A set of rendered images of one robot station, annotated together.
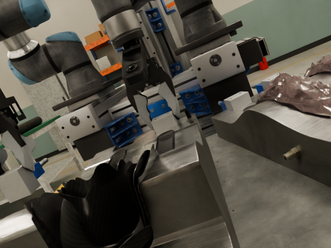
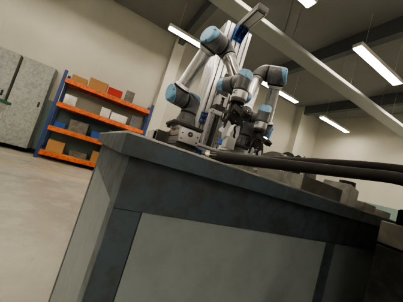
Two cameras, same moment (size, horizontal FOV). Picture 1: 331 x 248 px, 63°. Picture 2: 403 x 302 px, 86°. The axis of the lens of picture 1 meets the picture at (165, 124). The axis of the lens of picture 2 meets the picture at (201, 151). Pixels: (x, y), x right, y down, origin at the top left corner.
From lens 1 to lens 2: 1.06 m
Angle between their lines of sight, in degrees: 41
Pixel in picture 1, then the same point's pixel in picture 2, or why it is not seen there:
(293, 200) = not seen: hidden behind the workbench
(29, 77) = (175, 99)
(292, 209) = not seen: hidden behind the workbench
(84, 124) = (193, 139)
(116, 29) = (263, 126)
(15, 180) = (232, 141)
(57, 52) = (193, 102)
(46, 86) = not seen: outside the picture
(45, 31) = (40, 41)
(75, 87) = (188, 120)
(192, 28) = (243, 141)
